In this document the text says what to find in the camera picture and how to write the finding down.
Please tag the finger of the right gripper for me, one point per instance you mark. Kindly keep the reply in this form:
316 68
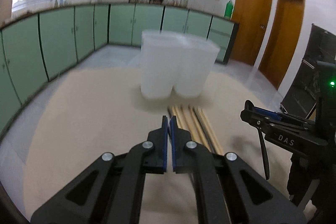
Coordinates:
267 113
262 118

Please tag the bamboo chopstick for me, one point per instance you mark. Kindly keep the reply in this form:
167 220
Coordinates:
184 120

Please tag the brown wooden door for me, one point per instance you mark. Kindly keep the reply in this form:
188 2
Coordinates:
252 17
283 40

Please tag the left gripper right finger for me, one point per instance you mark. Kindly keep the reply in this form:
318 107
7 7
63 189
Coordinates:
227 189

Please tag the green lower kitchen cabinets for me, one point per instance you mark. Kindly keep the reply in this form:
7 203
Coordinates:
38 47

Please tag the black cabinet at right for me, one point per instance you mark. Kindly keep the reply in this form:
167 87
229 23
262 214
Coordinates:
300 99

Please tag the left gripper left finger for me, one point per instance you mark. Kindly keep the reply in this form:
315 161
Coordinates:
110 189

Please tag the green thermos bottle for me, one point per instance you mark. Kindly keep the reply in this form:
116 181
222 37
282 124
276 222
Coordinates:
229 9

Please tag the white two-compartment utensil holder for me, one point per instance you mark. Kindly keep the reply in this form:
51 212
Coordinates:
172 61

